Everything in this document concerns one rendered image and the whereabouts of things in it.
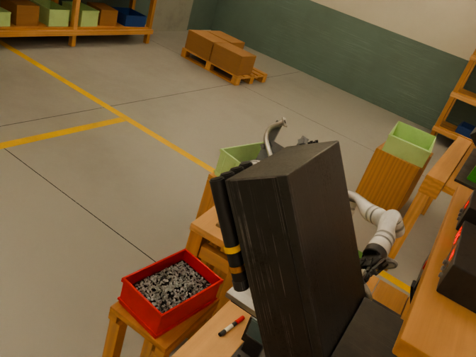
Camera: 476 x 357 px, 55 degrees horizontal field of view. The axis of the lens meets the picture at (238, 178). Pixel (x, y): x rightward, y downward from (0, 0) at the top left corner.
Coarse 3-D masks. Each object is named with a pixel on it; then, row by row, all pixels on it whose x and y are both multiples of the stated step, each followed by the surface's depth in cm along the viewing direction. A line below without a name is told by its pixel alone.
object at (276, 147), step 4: (276, 120) 270; (276, 128) 268; (280, 128) 270; (272, 132) 271; (276, 132) 270; (272, 136) 271; (276, 136) 271; (272, 140) 271; (276, 144) 270; (272, 148) 271; (276, 148) 270; (280, 148) 268; (260, 152) 276; (264, 152) 274; (260, 156) 275; (264, 156) 274; (260, 160) 274
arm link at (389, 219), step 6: (390, 210) 165; (396, 210) 165; (384, 216) 165; (390, 216) 163; (396, 216) 162; (384, 222) 162; (390, 222) 161; (396, 222) 161; (378, 228) 162; (384, 228) 160; (390, 228) 160; (378, 234) 158; (384, 234) 157; (390, 234) 158; (390, 240) 157
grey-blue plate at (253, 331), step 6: (252, 318) 144; (252, 324) 145; (252, 330) 145; (258, 330) 144; (246, 336) 147; (252, 336) 146; (258, 336) 145; (246, 342) 147; (252, 342) 146; (258, 342) 145; (246, 348) 148; (252, 348) 147; (258, 348) 146; (252, 354) 148; (258, 354) 146
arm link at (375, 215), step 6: (378, 210) 172; (384, 210) 172; (372, 216) 173; (378, 216) 172; (372, 222) 174; (378, 222) 172; (402, 222) 165; (396, 228) 164; (402, 228) 165; (396, 234) 165; (402, 234) 165
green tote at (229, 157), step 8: (248, 144) 277; (256, 144) 283; (224, 152) 260; (232, 152) 270; (240, 152) 276; (248, 152) 282; (256, 152) 288; (224, 160) 262; (232, 160) 256; (240, 160) 280; (248, 160) 286; (216, 168) 267; (224, 168) 263
